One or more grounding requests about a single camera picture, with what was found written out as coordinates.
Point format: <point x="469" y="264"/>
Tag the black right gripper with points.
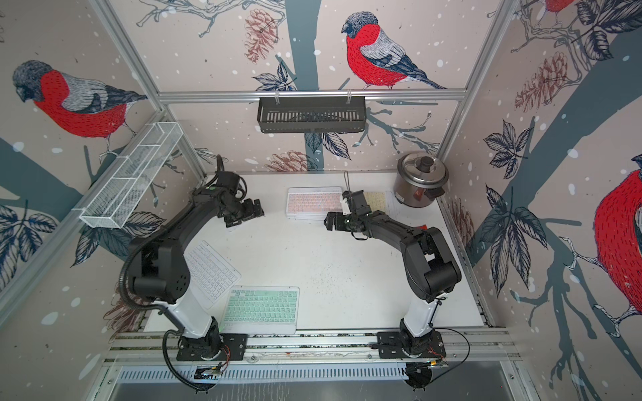
<point x="338" y="225"/>

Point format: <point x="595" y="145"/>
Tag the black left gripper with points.
<point x="251" y="214"/>

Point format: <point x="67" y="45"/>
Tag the green keyboard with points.
<point x="261" y="311"/>

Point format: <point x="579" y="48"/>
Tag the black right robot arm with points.
<point x="430" y="268"/>

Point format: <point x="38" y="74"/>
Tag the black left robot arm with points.
<point x="155" y="275"/>

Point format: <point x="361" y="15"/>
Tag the steel rice cooker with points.
<point x="421" y="179"/>

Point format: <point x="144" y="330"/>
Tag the black hanging wire basket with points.
<point x="311" y="115"/>

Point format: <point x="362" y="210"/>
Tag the white wire mesh basket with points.
<point x="135" y="171"/>

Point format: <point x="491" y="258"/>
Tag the aluminium frame rail base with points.
<point x="476" y="344"/>

